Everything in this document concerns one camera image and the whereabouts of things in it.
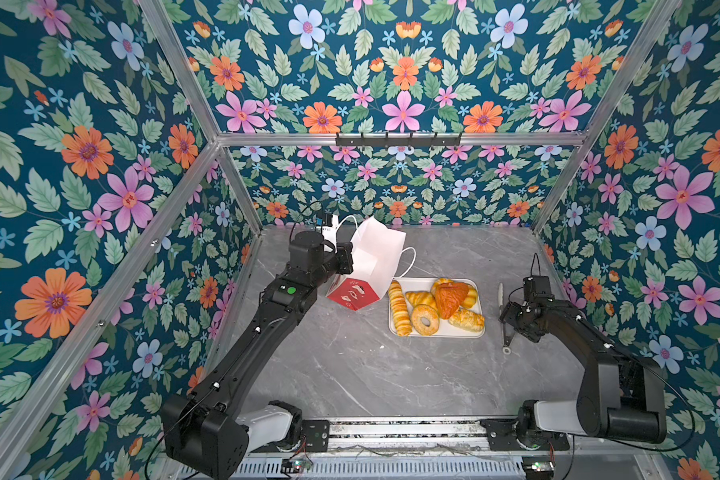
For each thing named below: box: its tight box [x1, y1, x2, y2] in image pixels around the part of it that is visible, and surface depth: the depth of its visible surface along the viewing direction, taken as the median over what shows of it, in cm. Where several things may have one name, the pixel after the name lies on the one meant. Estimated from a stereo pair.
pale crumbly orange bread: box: [448, 309, 485, 332], surface depth 92 cm
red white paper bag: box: [326, 216, 406, 311], surface depth 86 cm
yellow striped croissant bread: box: [461, 285, 478, 309], surface depth 98 cm
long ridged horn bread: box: [388, 279, 412, 337], surface depth 95 cm
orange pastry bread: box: [435, 282, 469, 320], surface depth 92 cm
